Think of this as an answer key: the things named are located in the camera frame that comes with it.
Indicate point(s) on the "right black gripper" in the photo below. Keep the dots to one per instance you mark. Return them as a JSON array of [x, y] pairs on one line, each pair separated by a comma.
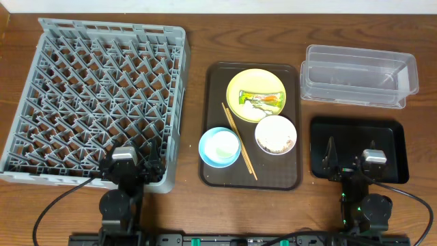
[[330, 162]]

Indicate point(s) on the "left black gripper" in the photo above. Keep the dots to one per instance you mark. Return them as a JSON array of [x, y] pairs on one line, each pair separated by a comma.
[[156, 165]]

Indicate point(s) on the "light blue bowl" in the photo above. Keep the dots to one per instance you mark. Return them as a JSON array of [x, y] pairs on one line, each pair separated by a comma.
[[216, 163]]

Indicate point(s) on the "green snack wrapper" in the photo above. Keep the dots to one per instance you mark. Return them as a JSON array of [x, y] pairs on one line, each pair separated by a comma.
[[272, 99]]

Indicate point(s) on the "white tissue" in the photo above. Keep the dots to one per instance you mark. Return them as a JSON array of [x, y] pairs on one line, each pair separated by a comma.
[[253, 112]]

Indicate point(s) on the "yellow plate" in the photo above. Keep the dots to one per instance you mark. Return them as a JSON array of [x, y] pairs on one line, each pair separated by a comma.
[[257, 81]]

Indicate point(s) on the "pile of rice waste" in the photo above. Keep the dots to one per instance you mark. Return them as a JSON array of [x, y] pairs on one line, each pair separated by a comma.
[[274, 145]]

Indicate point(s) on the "small white cup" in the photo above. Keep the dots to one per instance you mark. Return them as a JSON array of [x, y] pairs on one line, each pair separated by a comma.
[[222, 145]]

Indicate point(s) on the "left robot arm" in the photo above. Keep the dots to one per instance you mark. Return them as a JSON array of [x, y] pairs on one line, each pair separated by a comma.
[[121, 207]]

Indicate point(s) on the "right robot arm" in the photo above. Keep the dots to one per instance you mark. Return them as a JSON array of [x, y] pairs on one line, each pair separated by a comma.
[[363, 213]]

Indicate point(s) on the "black waste tray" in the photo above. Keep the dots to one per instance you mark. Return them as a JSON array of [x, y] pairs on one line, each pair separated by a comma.
[[352, 136]]

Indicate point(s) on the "grey plastic dish rack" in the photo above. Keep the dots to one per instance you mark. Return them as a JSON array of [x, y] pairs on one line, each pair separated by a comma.
[[91, 85]]

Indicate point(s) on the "clear plastic bin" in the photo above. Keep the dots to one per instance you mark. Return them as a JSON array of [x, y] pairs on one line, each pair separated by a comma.
[[355, 76]]

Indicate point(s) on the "brown serving tray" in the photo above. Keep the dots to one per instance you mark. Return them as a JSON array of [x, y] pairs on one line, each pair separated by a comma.
[[272, 172]]

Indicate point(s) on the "wooden chopstick left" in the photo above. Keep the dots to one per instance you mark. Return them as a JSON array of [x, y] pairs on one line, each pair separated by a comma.
[[234, 129]]

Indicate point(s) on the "wooden chopstick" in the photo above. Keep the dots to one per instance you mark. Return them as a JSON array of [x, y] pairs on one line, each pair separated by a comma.
[[234, 129], [243, 149]]

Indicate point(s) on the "wooden chopstick right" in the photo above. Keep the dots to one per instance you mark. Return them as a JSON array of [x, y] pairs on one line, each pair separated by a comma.
[[243, 149]]

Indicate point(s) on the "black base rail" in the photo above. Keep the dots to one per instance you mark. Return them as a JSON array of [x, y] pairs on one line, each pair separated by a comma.
[[179, 240]]

